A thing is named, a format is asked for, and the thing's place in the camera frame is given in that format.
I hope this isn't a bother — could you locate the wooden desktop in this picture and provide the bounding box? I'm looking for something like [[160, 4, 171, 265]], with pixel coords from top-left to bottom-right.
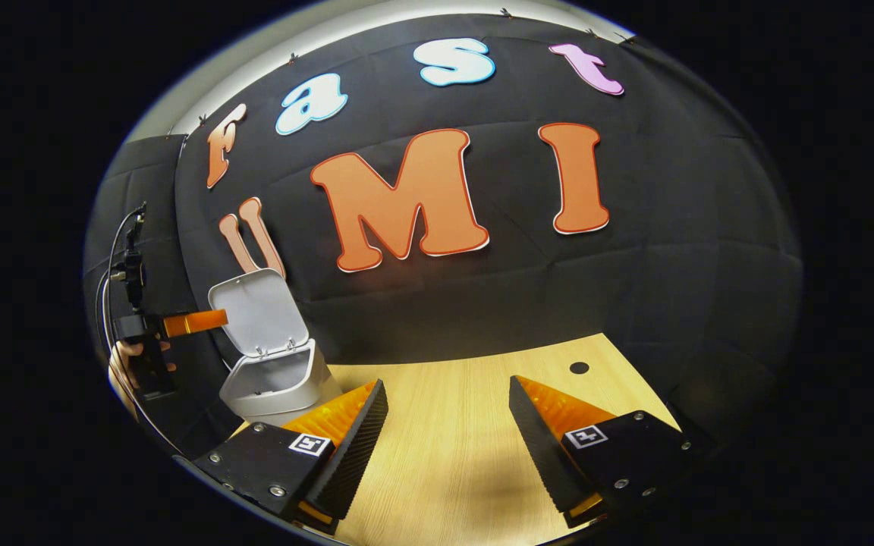
[[228, 332, 684, 546]]

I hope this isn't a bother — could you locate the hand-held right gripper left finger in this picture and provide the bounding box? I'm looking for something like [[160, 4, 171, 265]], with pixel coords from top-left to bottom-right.
[[193, 379, 390, 535]]

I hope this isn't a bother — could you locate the white desktop garbage bin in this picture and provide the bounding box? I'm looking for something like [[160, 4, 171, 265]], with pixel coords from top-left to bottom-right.
[[208, 269, 343, 427]]

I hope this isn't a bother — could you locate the row of small cloth clips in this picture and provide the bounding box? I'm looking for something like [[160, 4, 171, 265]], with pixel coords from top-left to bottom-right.
[[164, 8, 631, 143]]

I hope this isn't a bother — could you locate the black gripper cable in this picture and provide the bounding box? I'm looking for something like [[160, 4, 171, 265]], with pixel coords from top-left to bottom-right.
[[94, 205, 174, 450]]

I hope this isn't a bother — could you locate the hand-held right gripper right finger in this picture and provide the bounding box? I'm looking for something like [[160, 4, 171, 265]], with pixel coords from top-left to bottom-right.
[[509, 375, 700, 529]]

